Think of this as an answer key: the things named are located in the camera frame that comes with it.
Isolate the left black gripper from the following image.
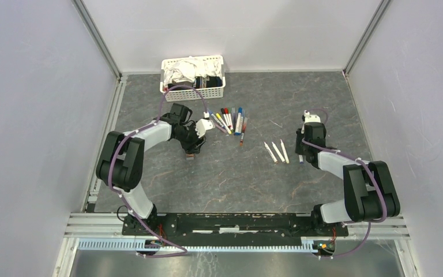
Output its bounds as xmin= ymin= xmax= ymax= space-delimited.
xmin=174 ymin=121 xmax=207 ymax=155

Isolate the yellow cap marker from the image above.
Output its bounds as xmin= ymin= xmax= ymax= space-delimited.
xmin=216 ymin=113 xmax=232 ymax=134

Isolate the white cloth in basket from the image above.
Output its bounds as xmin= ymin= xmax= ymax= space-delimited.
xmin=161 ymin=55 xmax=224 ymax=85

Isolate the slotted cable duct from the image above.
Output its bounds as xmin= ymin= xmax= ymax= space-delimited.
xmin=77 ymin=238 xmax=316 ymax=253

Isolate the orange brown marker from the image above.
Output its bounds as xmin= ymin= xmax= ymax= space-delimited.
xmin=239 ymin=117 xmax=248 ymax=146

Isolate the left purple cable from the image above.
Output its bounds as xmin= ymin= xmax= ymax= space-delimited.
xmin=107 ymin=84 xmax=209 ymax=259

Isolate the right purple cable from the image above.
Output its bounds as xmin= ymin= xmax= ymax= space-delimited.
xmin=301 ymin=107 xmax=388 ymax=259

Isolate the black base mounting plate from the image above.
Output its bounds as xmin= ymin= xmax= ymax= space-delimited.
xmin=121 ymin=212 xmax=349 ymax=248

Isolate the purple cable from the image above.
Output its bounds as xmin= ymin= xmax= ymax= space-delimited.
xmin=301 ymin=107 xmax=388 ymax=259
xmin=107 ymin=84 xmax=209 ymax=259

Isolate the white plastic basket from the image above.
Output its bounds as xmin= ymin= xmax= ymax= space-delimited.
xmin=159 ymin=55 xmax=226 ymax=102

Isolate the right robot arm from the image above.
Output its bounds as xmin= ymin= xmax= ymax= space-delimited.
xmin=295 ymin=122 xmax=401 ymax=235

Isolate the black cap marker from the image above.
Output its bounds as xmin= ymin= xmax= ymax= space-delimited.
xmin=220 ymin=108 xmax=231 ymax=133

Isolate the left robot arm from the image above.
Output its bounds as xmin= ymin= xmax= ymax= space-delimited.
xmin=95 ymin=103 xmax=214 ymax=235

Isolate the black striped cloth in basket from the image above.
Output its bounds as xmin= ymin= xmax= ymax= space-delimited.
xmin=167 ymin=76 xmax=223 ymax=89

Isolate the red cap marker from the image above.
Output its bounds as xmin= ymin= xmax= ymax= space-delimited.
xmin=223 ymin=107 xmax=233 ymax=132

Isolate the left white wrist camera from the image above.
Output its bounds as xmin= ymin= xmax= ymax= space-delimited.
xmin=195 ymin=112 xmax=215 ymax=138

